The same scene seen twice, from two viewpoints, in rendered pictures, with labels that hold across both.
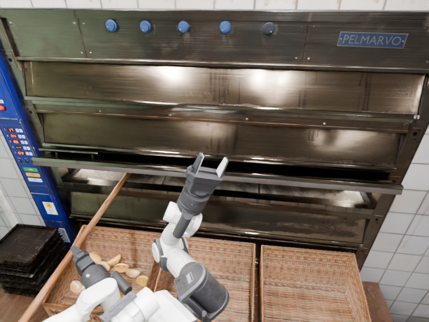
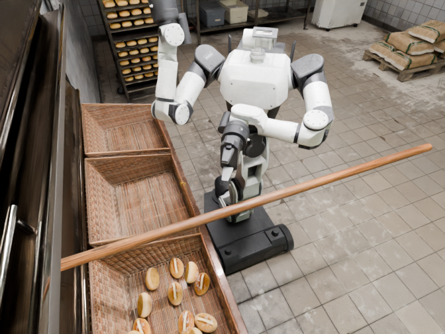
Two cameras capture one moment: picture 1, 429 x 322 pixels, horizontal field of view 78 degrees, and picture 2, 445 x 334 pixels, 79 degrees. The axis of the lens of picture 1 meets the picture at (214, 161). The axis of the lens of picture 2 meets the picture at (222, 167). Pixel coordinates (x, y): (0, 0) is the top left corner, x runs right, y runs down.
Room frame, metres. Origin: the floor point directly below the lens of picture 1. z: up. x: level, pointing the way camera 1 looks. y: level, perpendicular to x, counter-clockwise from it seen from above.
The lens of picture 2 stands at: (0.98, 1.04, 1.87)
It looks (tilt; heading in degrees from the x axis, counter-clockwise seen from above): 46 degrees down; 241
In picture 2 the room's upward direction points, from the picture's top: straight up
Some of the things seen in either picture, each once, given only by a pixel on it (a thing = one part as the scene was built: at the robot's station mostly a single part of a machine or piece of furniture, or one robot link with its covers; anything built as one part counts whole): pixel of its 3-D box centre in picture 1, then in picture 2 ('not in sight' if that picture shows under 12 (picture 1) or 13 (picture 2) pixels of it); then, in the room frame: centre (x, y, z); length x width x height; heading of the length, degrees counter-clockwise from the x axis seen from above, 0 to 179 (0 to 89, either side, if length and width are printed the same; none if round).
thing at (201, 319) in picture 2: not in sight; (205, 321); (0.88, 0.72, 0.62); 0.10 x 0.07 x 0.06; 131
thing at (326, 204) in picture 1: (209, 194); not in sight; (1.22, 0.03, 1.16); 1.80 x 0.06 x 0.04; 82
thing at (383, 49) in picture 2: not in sight; (393, 47); (-3.24, -1.31, 0.22); 0.62 x 0.36 x 0.15; 178
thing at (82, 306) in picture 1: (98, 299); (249, 120); (0.51, 0.39, 1.29); 0.13 x 0.07 x 0.09; 129
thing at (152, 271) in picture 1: (110, 273); (166, 311); (1.01, 0.64, 0.72); 0.56 x 0.49 x 0.28; 82
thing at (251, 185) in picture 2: not in sight; (247, 167); (0.34, 0.19, 0.78); 0.18 x 0.15 x 0.47; 173
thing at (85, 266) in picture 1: (89, 272); (233, 146); (0.62, 0.47, 1.28); 0.12 x 0.10 x 0.13; 48
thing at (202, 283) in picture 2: not in sight; (202, 282); (0.82, 0.57, 0.62); 0.10 x 0.07 x 0.05; 52
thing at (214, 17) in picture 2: not in sight; (211, 14); (-1.38, -3.60, 0.35); 0.50 x 0.36 x 0.24; 82
